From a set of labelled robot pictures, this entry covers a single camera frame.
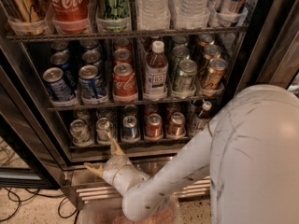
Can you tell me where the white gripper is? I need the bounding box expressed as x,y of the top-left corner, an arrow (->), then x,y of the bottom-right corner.
84,139 -> 150,196

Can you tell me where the green 7up can front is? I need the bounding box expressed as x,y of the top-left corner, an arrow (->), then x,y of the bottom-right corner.
96,118 -> 115,145

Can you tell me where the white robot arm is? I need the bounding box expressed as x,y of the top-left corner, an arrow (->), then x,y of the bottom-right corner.
86,85 -> 299,224

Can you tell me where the blue can bottom shelf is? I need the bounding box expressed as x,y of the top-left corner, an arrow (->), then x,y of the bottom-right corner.
122,116 -> 139,142

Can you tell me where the steel fridge base grille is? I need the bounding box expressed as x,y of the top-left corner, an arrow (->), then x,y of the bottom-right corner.
64,156 -> 210,209

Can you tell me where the green can bottom left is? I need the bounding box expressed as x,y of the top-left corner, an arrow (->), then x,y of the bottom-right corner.
69,119 -> 93,147

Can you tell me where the red can bottom shelf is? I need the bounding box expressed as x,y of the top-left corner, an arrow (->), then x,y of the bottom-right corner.
145,113 -> 163,140

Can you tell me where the red Coca-Cola can middle shelf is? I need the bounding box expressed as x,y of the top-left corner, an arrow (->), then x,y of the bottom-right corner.
113,63 -> 136,97

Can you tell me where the blue pepsi can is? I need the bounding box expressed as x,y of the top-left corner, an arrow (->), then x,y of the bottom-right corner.
78,65 -> 107,99
42,67 -> 75,102

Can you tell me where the orange can bottom shelf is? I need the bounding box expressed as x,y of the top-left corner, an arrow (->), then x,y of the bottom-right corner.
167,112 -> 185,138

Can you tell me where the blue Pepsi can front left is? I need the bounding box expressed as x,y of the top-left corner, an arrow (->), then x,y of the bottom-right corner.
42,67 -> 75,102

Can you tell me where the tea bottle bottom shelf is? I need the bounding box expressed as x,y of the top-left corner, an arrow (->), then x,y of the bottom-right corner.
189,101 -> 212,136

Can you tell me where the green can middle shelf front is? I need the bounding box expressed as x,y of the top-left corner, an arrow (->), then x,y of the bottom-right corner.
173,59 -> 197,92

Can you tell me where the gold can middle shelf front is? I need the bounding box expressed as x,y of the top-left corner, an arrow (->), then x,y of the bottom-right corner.
200,58 -> 227,91

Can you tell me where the green LaCroix can top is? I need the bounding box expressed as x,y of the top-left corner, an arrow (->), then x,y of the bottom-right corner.
97,0 -> 130,32

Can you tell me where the large Coca-Cola can top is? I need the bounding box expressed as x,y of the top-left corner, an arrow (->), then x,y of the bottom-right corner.
50,0 -> 90,34

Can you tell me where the gold can top left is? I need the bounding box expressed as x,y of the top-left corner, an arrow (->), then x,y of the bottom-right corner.
1,0 -> 50,35

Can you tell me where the fridge glass door right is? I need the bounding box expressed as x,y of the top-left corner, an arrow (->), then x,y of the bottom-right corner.
236,0 -> 299,91

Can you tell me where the clear plastic bin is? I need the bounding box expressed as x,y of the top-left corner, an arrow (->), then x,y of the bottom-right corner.
80,196 -> 183,224

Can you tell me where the tea bottle white cap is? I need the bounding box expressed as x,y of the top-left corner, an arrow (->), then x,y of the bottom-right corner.
144,40 -> 168,100

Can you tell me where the water bottle top left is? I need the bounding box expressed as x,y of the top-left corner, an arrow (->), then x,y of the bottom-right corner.
136,0 -> 170,31

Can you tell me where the water bottle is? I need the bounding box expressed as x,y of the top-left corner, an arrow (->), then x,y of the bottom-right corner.
169,0 -> 210,29
136,0 -> 170,31

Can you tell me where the water bottle top right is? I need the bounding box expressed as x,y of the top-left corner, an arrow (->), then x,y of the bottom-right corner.
169,0 -> 210,29

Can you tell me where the black floor cable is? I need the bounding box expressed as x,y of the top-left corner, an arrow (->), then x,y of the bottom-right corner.
0,186 -> 78,224

